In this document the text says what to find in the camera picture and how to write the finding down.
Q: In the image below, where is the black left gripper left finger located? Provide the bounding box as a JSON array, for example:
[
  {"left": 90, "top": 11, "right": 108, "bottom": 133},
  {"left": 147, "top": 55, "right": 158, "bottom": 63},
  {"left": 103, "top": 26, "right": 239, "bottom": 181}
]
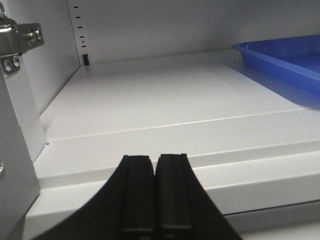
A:
[{"left": 36, "top": 155, "right": 156, "bottom": 240}]

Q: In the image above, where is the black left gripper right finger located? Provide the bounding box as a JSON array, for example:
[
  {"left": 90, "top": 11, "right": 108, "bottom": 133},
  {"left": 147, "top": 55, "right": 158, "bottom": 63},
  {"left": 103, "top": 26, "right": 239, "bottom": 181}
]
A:
[{"left": 155, "top": 154, "right": 241, "bottom": 240}]

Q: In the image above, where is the grey cabinet shelf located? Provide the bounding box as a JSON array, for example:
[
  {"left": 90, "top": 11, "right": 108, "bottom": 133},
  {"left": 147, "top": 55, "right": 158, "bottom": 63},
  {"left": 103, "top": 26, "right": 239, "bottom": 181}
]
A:
[{"left": 23, "top": 50, "right": 320, "bottom": 240}]

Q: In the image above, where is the grey cabinet door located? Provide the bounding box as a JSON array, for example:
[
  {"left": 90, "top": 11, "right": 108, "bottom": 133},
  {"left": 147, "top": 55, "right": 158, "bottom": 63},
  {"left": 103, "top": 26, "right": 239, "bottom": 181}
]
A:
[{"left": 0, "top": 69, "right": 41, "bottom": 240}]

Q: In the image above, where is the black shelf clip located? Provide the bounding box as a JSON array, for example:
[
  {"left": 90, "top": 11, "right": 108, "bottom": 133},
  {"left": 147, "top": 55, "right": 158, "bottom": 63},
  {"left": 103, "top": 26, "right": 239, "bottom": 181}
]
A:
[{"left": 82, "top": 54, "right": 90, "bottom": 66}]

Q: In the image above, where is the blue plastic tray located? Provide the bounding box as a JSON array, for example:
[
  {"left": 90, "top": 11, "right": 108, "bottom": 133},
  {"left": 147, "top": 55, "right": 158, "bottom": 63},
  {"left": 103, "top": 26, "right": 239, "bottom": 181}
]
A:
[{"left": 232, "top": 34, "right": 320, "bottom": 98}]

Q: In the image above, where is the metal door hinge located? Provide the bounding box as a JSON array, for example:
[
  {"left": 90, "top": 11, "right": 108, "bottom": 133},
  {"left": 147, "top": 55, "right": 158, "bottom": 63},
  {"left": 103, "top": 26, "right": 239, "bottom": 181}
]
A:
[{"left": 0, "top": 4, "right": 44, "bottom": 79}]

